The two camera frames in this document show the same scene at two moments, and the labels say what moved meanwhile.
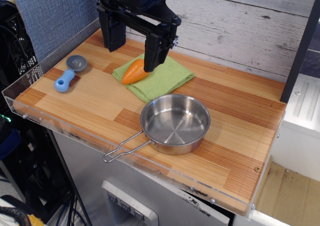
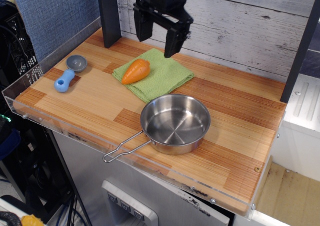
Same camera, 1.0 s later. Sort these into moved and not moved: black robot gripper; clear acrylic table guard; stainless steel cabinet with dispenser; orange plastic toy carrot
Moved: black robot gripper
Not moved: orange plastic toy carrot; clear acrylic table guard; stainless steel cabinet with dispenser
